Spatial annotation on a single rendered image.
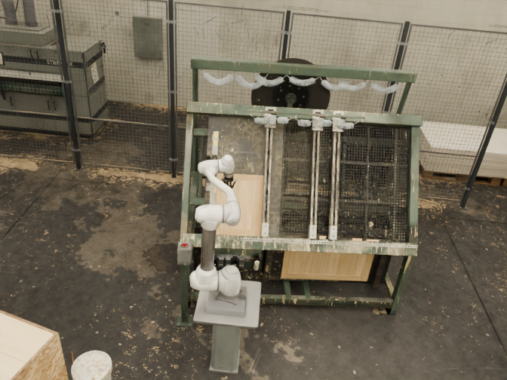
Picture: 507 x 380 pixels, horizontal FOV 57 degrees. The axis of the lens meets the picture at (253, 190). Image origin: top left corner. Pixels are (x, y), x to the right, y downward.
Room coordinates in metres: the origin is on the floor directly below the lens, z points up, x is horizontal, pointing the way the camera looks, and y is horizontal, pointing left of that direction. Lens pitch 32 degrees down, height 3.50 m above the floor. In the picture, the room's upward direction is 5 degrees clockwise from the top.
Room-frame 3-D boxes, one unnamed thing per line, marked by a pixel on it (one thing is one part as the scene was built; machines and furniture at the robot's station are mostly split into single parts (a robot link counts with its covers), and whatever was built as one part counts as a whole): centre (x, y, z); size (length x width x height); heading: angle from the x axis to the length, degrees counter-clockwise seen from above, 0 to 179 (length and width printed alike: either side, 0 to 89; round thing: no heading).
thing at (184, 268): (3.15, 0.55, 0.38); 0.06 x 0.06 x 0.75; 4
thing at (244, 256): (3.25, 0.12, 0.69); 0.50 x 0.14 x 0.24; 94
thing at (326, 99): (4.48, -0.29, 1.85); 0.80 x 0.06 x 0.80; 94
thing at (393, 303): (4.07, -0.42, 0.41); 2.20 x 1.38 x 0.83; 94
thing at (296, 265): (3.64, -0.81, 0.52); 0.90 x 0.02 x 0.55; 94
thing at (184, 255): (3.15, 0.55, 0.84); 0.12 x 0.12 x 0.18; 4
